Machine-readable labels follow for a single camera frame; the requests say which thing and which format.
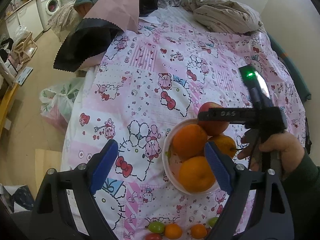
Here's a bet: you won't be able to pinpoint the dark blue patterned bag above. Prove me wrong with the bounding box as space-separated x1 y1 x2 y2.
0 184 34 213

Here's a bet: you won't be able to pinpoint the red apple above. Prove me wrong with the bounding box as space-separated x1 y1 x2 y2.
197 102 229 137

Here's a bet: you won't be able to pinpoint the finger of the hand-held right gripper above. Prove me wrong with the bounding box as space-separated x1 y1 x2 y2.
197 107 250 125

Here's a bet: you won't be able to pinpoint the dark cloth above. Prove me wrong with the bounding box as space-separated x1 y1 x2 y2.
304 117 313 153

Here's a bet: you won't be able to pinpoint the white plastic bag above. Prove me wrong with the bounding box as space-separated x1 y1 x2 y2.
39 77 85 134

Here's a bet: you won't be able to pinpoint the large round orange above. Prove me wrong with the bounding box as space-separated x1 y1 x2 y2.
172 124 208 159

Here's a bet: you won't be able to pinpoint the blue box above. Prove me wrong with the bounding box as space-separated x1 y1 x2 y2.
14 66 33 84

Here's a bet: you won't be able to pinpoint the teal bed edge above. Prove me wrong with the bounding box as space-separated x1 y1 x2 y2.
266 31 312 103

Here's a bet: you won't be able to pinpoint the small tangerine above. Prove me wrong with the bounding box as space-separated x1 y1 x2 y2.
190 224 208 239
164 223 183 239

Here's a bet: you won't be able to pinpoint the yellow wooden furniture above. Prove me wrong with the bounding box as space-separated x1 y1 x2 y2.
0 82 20 130

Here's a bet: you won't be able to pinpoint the wooden rack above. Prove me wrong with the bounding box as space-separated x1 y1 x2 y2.
11 32 38 64

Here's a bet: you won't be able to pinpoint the pink and black zigzag-edged cloth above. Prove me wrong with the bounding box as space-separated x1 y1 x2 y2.
53 0 140 73

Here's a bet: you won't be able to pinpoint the pink speckled plate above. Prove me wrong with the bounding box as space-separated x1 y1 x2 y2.
162 119 220 195

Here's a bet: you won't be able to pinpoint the grey patterned cloth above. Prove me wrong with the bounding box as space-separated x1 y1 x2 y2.
157 0 182 8

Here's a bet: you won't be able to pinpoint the white washing machine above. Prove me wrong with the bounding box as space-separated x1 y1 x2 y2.
36 0 63 32

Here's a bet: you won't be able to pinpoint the crumpled beige duvet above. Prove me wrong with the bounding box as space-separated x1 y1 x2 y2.
184 0 264 34

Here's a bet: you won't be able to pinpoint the person's right hand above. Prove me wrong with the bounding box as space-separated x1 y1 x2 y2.
237 130 306 179

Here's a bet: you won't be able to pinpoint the beige fringed cloth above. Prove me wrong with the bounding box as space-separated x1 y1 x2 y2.
47 4 84 34

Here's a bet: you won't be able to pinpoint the white kitchen cabinets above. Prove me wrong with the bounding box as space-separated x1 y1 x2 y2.
5 4 44 43

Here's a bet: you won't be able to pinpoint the pink cartoon printed blanket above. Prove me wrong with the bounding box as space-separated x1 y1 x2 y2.
61 6 307 240

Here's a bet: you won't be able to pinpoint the large lumpy orange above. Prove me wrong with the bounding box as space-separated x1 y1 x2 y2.
178 156 217 193

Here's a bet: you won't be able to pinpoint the white paper sheet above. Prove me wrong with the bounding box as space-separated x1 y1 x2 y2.
139 16 160 24

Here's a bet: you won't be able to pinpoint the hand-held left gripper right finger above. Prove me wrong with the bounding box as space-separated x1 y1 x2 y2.
204 141 294 240

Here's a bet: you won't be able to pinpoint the person's right forearm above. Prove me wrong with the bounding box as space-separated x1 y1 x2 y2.
280 149 320 240

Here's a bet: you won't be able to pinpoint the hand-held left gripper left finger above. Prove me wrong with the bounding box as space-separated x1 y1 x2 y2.
32 139 119 240

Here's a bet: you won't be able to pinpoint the yellow pear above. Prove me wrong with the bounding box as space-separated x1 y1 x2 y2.
207 134 247 159

